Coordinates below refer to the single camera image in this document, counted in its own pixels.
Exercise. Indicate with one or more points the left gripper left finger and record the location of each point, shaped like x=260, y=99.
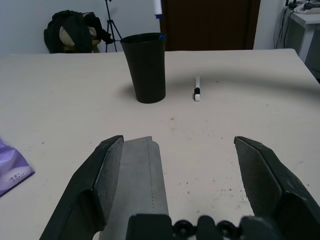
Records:
x=82, y=200

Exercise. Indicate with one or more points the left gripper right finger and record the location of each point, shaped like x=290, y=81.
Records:
x=270, y=185

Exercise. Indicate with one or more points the grey glasses case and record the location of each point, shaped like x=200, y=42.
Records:
x=142, y=180

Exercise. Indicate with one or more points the white marker black band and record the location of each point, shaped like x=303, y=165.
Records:
x=197, y=96

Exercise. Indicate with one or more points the white marker blue tip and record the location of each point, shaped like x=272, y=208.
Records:
x=157, y=8

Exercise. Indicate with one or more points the purple tissue pack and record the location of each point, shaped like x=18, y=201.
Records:
x=12, y=170

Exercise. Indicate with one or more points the black plastic cup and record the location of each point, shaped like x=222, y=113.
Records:
x=147, y=75

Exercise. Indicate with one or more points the yellow cushion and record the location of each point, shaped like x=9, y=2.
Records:
x=95, y=42

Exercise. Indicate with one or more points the beige garment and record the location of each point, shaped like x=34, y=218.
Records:
x=65, y=36

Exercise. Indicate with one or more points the dark brown door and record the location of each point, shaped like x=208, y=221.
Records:
x=212, y=25

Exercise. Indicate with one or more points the white desk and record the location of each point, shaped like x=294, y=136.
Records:
x=307, y=18

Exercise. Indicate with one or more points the black tripod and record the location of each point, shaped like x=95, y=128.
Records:
x=109, y=23

